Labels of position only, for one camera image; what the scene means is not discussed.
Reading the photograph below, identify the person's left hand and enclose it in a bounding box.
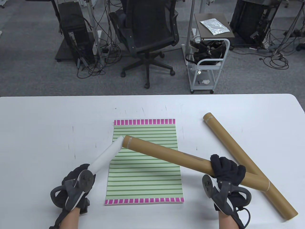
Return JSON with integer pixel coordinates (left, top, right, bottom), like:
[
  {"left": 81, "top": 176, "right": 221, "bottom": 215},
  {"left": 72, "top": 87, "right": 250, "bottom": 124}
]
[{"left": 53, "top": 163, "right": 96, "bottom": 212}]

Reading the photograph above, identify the black headset gear pile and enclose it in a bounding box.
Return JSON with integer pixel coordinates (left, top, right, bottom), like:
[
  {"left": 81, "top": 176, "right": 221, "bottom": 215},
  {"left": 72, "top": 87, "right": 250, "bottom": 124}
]
[{"left": 185, "top": 39, "right": 227, "bottom": 66}]

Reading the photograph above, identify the black office chair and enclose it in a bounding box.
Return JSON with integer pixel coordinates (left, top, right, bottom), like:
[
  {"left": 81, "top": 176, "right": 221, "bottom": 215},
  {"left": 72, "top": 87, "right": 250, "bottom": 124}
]
[{"left": 109, "top": 0, "right": 179, "bottom": 89}]

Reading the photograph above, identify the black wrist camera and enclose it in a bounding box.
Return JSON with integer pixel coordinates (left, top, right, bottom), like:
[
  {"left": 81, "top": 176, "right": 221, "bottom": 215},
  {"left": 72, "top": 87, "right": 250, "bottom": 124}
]
[{"left": 80, "top": 199, "right": 91, "bottom": 215}]

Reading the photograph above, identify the person's left forearm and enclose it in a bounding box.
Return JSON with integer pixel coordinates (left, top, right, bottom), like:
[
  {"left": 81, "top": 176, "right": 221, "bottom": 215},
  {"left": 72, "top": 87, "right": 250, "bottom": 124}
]
[{"left": 58, "top": 208, "right": 80, "bottom": 229}]

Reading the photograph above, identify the black computer tower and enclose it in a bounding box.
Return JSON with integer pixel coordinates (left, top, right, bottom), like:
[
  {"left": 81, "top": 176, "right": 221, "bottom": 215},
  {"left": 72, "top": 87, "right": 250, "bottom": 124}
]
[
  {"left": 58, "top": 2, "right": 96, "bottom": 65},
  {"left": 230, "top": 0, "right": 280, "bottom": 47}
]

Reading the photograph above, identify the person's right hand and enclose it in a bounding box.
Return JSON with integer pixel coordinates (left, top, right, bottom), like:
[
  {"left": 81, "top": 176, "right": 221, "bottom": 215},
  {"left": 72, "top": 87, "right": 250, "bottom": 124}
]
[{"left": 210, "top": 154, "right": 251, "bottom": 215}]

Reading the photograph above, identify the grey hand tracker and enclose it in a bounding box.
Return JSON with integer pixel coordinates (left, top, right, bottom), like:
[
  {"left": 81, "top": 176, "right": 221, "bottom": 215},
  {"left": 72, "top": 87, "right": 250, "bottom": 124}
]
[
  {"left": 202, "top": 174, "right": 252, "bottom": 216},
  {"left": 50, "top": 169, "right": 95, "bottom": 211}
]

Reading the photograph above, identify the person's right forearm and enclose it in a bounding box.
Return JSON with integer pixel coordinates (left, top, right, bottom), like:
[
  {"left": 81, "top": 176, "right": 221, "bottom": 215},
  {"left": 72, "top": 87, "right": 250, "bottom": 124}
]
[{"left": 218, "top": 211, "right": 239, "bottom": 229}]

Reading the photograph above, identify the brown cardboard mailing tube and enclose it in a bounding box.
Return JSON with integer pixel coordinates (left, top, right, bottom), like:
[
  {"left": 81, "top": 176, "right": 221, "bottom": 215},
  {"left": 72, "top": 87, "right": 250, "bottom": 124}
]
[
  {"left": 122, "top": 135, "right": 271, "bottom": 192},
  {"left": 203, "top": 112, "right": 299, "bottom": 220}
]

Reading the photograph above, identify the brown side table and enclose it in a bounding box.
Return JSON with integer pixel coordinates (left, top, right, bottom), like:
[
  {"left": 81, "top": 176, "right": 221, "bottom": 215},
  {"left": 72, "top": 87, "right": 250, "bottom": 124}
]
[{"left": 194, "top": 13, "right": 235, "bottom": 39}]

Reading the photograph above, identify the green striped mouse pad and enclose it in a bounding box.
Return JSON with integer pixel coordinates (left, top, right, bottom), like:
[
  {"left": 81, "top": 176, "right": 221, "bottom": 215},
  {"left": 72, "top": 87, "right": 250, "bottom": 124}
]
[
  {"left": 89, "top": 135, "right": 125, "bottom": 174},
  {"left": 104, "top": 119, "right": 185, "bottom": 206}
]

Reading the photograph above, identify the tangle of black cables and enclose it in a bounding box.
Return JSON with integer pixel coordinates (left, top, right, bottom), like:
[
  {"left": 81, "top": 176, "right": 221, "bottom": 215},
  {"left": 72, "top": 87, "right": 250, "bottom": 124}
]
[
  {"left": 76, "top": 0, "right": 123, "bottom": 79},
  {"left": 261, "top": 23, "right": 305, "bottom": 70}
]

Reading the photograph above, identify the dark grey floor plate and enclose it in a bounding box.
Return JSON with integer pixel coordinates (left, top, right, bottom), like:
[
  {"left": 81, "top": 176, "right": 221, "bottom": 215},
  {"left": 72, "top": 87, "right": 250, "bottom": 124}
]
[{"left": 55, "top": 38, "right": 76, "bottom": 62}]

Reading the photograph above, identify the silver plastic bag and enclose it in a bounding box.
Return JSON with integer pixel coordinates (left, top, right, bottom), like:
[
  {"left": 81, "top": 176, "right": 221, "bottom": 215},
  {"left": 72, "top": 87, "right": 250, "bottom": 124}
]
[{"left": 200, "top": 18, "right": 231, "bottom": 36}]

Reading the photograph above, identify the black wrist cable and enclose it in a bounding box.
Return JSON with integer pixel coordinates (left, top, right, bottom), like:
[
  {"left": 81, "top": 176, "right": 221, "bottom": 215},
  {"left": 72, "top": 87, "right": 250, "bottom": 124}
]
[{"left": 235, "top": 207, "right": 251, "bottom": 229}]

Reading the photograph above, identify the silver metal frame post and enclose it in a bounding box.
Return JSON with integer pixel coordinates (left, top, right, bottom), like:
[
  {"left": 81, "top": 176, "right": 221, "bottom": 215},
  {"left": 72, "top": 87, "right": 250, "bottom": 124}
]
[
  {"left": 85, "top": 0, "right": 105, "bottom": 65},
  {"left": 185, "top": 0, "right": 196, "bottom": 56}
]

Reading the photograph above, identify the white rolling cart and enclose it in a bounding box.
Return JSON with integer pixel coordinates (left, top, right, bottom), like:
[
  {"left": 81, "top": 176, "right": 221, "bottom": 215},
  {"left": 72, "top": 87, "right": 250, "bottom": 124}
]
[{"left": 182, "top": 36, "right": 231, "bottom": 94}]

